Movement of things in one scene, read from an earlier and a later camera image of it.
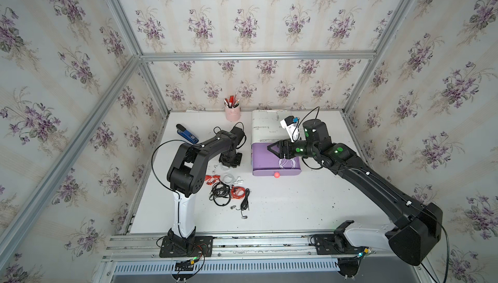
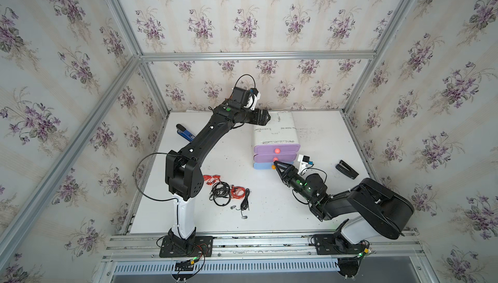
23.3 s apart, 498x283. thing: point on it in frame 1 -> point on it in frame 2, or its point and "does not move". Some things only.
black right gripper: (283, 145) -> (286, 177)
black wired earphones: (220, 193) does not move
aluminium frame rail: (224, 56) does not move
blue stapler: (182, 131) does not move
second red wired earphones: (237, 192) does not move
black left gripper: (238, 156) -> (257, 121)
